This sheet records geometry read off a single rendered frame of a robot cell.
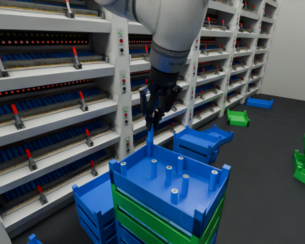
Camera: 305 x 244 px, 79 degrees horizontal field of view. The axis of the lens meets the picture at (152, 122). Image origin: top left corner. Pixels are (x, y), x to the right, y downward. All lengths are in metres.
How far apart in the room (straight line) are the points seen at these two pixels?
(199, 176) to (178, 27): 0.45
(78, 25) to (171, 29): 0.57
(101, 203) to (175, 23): 0.75
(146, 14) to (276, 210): 1.12
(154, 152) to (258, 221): 0.66
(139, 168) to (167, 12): 0.48
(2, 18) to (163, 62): 0.56
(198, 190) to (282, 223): 0.67
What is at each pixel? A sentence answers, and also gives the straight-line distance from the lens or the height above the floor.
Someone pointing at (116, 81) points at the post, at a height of 0.62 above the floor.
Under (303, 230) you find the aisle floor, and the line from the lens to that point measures 1.22.
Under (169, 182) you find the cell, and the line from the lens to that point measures 0.59.
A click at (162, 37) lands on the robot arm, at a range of 0.41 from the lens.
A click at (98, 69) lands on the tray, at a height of 0.69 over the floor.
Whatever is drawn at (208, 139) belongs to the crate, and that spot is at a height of 0.09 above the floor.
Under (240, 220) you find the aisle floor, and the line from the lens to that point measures 1.12.
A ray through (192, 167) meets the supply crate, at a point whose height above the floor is 0.43.
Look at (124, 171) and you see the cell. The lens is 0.59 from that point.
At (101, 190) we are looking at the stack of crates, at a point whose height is 0.16.
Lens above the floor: 0.81
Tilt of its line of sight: 24 degrees down
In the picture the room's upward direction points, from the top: straight up
